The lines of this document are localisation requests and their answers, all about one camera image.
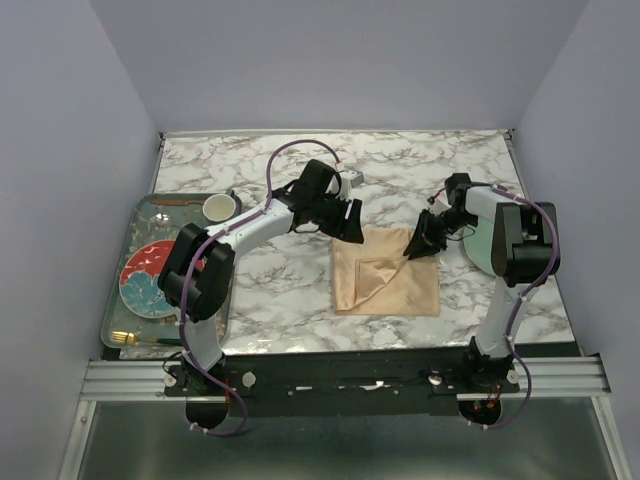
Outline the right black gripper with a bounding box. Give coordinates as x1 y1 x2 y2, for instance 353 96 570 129
403 209 478 260

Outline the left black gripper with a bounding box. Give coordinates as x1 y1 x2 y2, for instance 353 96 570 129
311 191 365 244

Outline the peach cloth napkin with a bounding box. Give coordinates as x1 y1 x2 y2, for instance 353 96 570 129
332 228 440 317

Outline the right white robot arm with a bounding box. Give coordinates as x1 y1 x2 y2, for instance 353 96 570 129
404 173 560 392

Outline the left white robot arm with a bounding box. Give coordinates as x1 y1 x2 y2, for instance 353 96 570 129
157 160 364 395

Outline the mint green floral plate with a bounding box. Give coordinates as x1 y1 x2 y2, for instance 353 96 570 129
462 218 495 277

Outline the grey-green ceramic mug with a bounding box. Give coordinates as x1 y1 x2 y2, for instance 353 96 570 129
202 189 242 224

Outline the silver metal spoon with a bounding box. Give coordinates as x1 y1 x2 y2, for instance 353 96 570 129
152 212 180 229

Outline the floral teal serving tray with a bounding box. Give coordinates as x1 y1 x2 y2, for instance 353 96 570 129
101 193 211 348

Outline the red and teal plate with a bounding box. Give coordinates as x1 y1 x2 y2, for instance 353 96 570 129
119 240 174 320

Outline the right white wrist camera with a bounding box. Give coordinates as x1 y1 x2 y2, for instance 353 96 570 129
427 193 450 215

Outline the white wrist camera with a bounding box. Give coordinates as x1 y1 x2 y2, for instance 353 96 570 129
427 193 450 215
327 170 364 200

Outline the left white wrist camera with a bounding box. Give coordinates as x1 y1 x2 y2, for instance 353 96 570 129
327 170 364 200

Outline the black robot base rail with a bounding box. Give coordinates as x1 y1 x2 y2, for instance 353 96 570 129
165 347 523 418

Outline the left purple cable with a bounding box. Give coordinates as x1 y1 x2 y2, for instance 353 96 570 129
177 139 346 439

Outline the gold fork green handle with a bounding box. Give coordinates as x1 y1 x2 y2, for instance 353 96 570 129
110 331 182 347

